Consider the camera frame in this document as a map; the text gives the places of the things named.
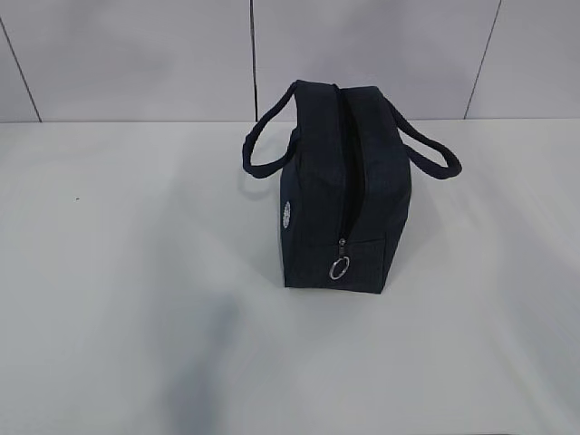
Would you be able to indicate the dark navy lunch bag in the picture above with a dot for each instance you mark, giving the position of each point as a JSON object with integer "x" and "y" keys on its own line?
{"x": 345, "y": 184}

